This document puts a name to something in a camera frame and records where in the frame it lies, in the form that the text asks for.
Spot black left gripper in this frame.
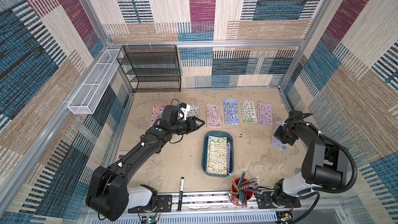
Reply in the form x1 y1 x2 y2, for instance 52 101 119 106
170 117 206 136

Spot pastel sticker sheet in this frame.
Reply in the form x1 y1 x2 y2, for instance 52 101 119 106
271 121 289 152

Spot green dinosaur sticker sheet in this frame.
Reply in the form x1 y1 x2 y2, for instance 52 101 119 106
187 105 200 118

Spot pink bonbon sticker sheet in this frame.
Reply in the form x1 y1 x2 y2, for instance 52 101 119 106
206 104 221 128

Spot pink character sticker sheet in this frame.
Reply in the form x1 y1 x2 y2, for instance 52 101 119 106
258 102 273 127

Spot teal plastic storage box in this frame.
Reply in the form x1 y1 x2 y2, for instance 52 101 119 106
202 131 234 177

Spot pink cat sticker sheet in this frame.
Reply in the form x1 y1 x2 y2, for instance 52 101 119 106
150 105 165 126

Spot blue penguin sticker sheet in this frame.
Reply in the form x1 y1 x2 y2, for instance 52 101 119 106
223 99 239 125

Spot green frog sticker sheet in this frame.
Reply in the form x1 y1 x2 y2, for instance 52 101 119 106
240 100 258 123

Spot green house sticker sheet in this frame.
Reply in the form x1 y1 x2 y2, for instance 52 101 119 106
206 135 228 175

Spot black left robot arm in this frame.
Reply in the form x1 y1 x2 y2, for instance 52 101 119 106
86 103 205 221

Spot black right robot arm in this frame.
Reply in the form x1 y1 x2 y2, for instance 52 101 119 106
271 110 358 207

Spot black marker pen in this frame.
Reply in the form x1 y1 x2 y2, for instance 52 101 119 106
177 177 184 212

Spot red pencil cup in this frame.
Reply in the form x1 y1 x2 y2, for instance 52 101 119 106
229 178 254 205

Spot pink calculator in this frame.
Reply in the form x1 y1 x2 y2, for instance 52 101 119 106
117 151 128 159

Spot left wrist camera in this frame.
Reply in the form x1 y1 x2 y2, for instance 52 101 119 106
179 103 191 120

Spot black wire shelf rack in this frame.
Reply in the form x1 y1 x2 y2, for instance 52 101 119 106
117 45 181 93

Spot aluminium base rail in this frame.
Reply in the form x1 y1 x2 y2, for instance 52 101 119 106
83 189 343 224

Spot white wire mesh basket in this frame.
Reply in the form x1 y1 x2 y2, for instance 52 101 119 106
68 49 119 115

